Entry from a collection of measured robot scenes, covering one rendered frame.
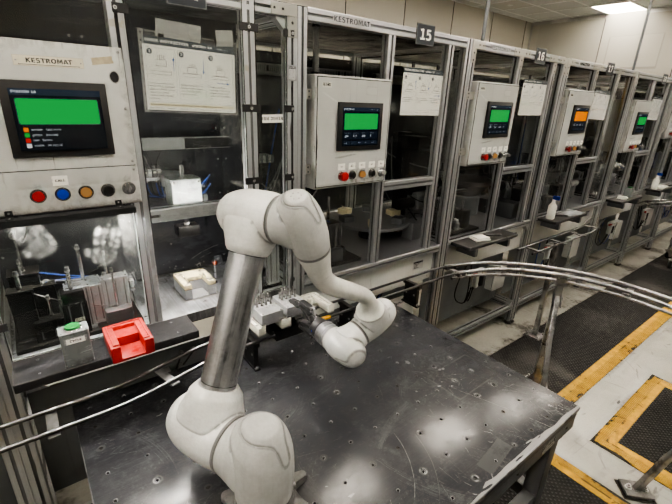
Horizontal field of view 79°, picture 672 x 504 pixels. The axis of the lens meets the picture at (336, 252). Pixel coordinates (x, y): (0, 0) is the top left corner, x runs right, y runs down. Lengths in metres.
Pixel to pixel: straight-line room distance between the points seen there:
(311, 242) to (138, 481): 0.85
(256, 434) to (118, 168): 0.91
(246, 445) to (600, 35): 9.20
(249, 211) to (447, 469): 0.96
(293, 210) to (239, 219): 0.17
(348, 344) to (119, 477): 0.77
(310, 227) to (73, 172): 0.77
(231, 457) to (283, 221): 0.59
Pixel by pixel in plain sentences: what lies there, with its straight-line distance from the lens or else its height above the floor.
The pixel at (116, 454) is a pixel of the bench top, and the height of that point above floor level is 0.68.
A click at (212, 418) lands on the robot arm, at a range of 1.19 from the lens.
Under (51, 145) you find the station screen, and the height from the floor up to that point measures 1.56.
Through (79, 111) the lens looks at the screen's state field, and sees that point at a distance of 1.42.
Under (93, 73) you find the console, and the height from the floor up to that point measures 1.76.
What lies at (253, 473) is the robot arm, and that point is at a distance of 1.11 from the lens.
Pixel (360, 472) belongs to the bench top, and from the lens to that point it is 1.37.
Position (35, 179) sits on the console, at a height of 1.47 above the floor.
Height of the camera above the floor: 1.72
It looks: 21 degrees down
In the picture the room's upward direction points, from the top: 2 degrees clockwise
